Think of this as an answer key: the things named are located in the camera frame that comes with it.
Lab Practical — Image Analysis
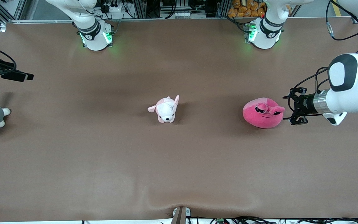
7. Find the hot pink round plush toy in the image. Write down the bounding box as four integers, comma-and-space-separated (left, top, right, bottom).
243, 97, 286, 129

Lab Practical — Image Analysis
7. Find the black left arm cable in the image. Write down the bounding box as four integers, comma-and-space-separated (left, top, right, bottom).
283, 0, 358, 120

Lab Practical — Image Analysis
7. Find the metal table clamp bracket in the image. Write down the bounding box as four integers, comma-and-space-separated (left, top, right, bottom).
171, 206, 191, 224

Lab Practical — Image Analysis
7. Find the orange snack packets pile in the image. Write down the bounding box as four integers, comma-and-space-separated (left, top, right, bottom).
227, 0, 267, 18

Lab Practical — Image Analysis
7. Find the aluminium frame rail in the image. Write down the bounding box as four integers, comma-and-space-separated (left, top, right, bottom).
0, 0, 28, 21

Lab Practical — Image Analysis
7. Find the brown table cloth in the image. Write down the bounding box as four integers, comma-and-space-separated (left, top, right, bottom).
0, 17, 358, 222

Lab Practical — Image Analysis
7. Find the pale pink white plush dog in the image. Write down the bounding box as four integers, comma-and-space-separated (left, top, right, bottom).
148, 95, 180, 124

